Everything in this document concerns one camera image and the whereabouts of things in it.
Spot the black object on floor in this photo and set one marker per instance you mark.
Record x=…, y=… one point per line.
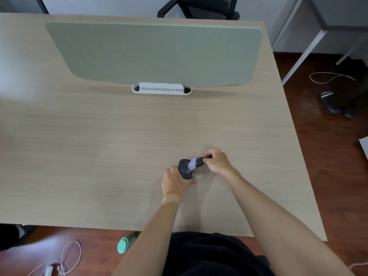
x=8, y=237

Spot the white divider bracket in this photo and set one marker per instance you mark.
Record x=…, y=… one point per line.
x=161, y=88

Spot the white board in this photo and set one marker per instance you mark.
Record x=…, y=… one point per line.
x=364, y=146

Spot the grey table with white legs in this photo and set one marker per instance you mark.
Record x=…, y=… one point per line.
x=339, y=11

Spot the black brush with white bristles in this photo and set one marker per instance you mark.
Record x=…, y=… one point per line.
x=197, y=162

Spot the black slipper with white stripes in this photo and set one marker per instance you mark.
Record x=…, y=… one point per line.
x=327, y=99

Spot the person's left hand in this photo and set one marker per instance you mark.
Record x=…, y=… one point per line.
x=174, y=183

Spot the teal bottle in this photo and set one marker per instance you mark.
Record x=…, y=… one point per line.
x=124, y=244

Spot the person's right forearm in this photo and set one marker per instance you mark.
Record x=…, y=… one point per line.
x=281, y=227

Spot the green desk divider panel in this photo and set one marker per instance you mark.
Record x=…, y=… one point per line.
x=155, y=54

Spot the black framed mesh panel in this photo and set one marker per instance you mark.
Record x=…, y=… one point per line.
x=41, y=4

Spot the person's left forearm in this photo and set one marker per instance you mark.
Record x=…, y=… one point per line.
x=149, y=235

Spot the person's black shorts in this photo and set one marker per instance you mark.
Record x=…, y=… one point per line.
x=212, y=255

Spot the black mesh office chair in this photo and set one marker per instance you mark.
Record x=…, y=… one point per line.
x=207, y=8

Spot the black computer mouse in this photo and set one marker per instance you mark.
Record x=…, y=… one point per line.
x=183, y=166

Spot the person's right hand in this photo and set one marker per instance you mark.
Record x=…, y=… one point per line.
x=220, y=165

